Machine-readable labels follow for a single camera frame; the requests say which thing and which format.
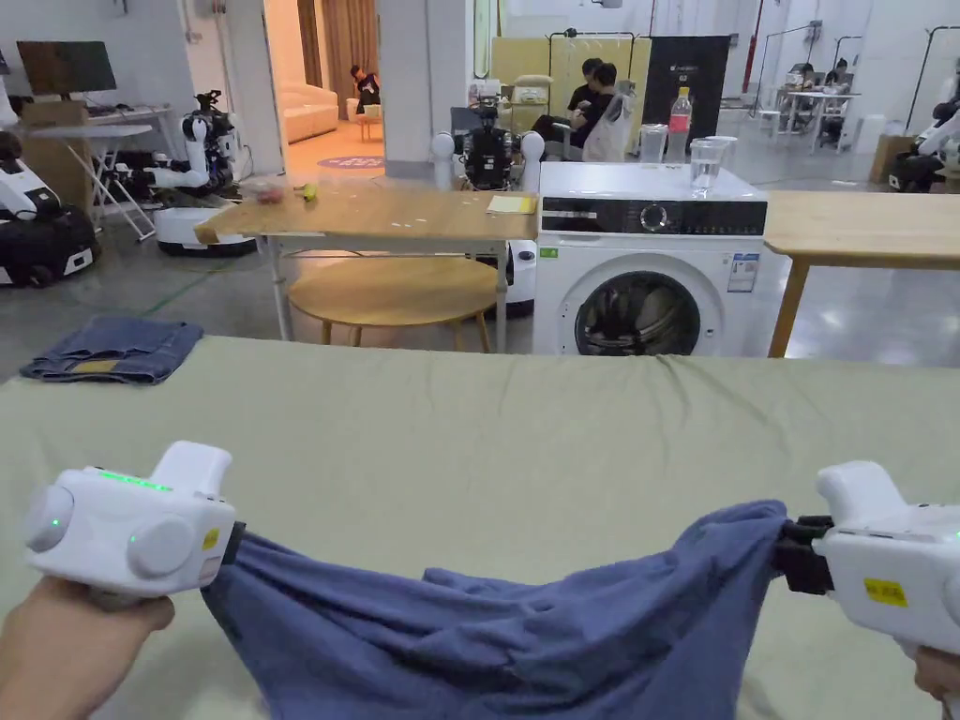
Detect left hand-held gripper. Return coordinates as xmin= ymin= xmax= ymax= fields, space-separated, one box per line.
xmin=22 ymin=440 xmax=246 ymax=609

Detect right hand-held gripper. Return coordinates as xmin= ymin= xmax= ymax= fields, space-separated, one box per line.
xmin=772 ymin=460 xmax=960 ymax=680

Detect blue shirt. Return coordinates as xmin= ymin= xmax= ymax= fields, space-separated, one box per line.
xmin=201 ymin=500 xmax=921 ymax=720

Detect person's left hand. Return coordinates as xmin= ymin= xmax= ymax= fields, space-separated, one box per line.
xmin=0 ymin=576 xmax=176 ymax=720

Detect person's right hand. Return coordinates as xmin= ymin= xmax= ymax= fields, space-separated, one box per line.
xmin=910 ymin=646 xmax=960 ymax=708

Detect folded blue jeans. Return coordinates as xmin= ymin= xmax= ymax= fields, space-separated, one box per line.
xmin=19 ymin=314 xmax=204 ymax=387

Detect white and black mobile robot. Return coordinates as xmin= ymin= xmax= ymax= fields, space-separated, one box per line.
xmin=0 ymin=128 xmax=103 ymax=290

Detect long wooden table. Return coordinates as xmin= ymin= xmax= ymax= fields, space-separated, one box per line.
xmin=759 ymin=190 xmax=960 ymax=361

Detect white humanoid robot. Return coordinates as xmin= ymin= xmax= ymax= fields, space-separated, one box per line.
xmin=141 ymin=89 xmax=258 ymax=261

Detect round wooden table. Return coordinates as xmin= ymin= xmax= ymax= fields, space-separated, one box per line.
xmin=288 ymin=256 xmax=501 ymax=354

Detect white washing machine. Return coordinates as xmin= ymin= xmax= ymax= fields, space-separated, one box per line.
xmin=532 ymin=85 xmax=771 ymax=358

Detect bed with pale green sheet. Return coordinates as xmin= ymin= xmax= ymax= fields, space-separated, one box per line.
xmin=0 ymin=334 xmax=960 ymax=720

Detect brown carton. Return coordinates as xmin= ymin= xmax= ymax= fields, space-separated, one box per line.
xmin=868 ymin=133 xmax=923 ymax=186

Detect rectangular wooden table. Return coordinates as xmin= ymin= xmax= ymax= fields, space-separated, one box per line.
xmin=194 ymin=182 xmax=542 ymax=355

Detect desk with black monitor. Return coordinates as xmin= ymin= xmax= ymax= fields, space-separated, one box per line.
xmin=13 ymin=40 xmax=178 ymax=243

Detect cream sofa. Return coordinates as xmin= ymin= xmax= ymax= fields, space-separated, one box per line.
xmin=287 ymin=81 xmax=340 ymax=145

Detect group of people at tables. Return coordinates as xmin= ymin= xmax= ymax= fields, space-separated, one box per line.
xmin=772 ymin=56 xmax=863 ymax=155

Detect black standing banner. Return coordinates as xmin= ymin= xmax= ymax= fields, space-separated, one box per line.
xmin=646 ymin=34 xmax=733 ymax=154

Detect black torso white-armed robot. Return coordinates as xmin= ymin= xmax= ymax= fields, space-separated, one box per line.
xmin=433 ymin=101 xmax=547 ymax=319

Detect clothes rack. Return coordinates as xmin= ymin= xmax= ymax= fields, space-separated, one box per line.
xmin=546 ymin=26 xmax=655 ymax=140

